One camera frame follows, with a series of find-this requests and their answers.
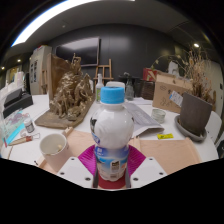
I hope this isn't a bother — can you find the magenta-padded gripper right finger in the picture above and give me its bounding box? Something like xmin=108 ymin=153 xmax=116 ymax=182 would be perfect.
xmin=125 ymin=144 xmax=168 ymax=190

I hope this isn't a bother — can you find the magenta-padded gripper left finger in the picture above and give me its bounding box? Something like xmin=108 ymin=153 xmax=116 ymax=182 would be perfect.
xmin=57 ymin=144 xmax=100 ymax=190

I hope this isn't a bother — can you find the white bottle with blue cap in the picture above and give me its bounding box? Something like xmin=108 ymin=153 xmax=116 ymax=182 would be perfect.
xmin=89 ymin=85 xmax=135 ymax=183

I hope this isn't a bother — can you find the beige canvas mat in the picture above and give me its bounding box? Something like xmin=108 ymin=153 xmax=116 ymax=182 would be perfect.
xmin=34 ymin=126 xmax=203 ymax=176

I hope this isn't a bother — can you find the white ceramic cup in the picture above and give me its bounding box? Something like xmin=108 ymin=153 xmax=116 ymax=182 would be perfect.
xmin=38 ymin=132 xmax=73 ymax=173

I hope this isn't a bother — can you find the small yellow tag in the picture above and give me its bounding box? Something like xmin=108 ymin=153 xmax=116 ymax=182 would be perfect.
xmin=156 ymin=132 xmax=175 ymax=141

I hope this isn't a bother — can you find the grey newspaper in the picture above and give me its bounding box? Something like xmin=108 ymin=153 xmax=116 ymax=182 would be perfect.
xmin=123 ymin=100 xmax=166 ymax=139

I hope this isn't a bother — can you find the clear tape roll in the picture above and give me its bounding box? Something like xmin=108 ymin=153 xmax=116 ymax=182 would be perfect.
xmin=150 ymin=107 xmax=167 ymax=125

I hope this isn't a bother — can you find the small paint jar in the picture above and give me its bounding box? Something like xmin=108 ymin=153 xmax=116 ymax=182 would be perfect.
xmin=22 ymin=116 xmax=36 ymax=135

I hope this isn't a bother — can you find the dried plant in grey pot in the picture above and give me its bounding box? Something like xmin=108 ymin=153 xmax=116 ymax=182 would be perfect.
xmin=173 ymin=45 xmax=218 ymax=143

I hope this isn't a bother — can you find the colourful purple book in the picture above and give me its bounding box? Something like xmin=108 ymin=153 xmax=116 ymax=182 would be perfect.
xmin=0 ymin=109 xmax=30 ymax=148

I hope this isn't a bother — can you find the glass flask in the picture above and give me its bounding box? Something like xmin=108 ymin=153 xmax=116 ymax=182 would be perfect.
xmin=124 ymin=74 xmax=136 ymax=101

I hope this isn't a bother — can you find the dark woven basket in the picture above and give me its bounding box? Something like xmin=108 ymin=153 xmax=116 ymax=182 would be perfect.
xmin=133 ymin=77 xmax=156 ymax=101

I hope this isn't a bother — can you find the brown cardboard box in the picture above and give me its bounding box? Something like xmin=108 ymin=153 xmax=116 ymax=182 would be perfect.
xmin=151 ymin=71 xmax=195 ymax=115

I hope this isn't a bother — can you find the clear spray bottle green label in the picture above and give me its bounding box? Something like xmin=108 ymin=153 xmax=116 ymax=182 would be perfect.
xmin=95 ymin=73 xmax=105 ymax=104

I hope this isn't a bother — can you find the white plastic chair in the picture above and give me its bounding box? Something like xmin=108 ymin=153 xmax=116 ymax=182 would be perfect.
xmin=105 ymin=80 xmax=126 ymax=93

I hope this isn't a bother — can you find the black flat box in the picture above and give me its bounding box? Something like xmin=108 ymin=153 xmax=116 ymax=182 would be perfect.
xmin=2 ymin=86 xmax=35 ymax=119

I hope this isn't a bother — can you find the red box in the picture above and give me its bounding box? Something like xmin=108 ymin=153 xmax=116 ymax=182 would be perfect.
xmin=142 ymin=67 xmax=160 ymax=83

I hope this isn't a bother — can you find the wooden easel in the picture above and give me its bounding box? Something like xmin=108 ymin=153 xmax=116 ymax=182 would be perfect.
xmin=92 ymin=58 xmax=115 ymax=89

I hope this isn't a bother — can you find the white plaster statue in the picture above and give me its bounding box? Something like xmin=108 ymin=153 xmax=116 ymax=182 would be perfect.
xmin=167 ymin=60 xmax=181 ymax=76

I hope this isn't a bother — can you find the white cabinet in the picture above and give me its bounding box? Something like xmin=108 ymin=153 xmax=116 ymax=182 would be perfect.
xmin=28 ymin=44 xmax=54 ymax=96

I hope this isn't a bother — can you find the wooden-handled palette knife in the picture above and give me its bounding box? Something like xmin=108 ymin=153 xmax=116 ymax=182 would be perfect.
xmin=7 ymin=132 xmax=41 ymax=147

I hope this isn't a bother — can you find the black wall screen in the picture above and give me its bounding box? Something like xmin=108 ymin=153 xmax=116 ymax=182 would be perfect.
xmin=54 ymin=36 xmax=101 ymax=68

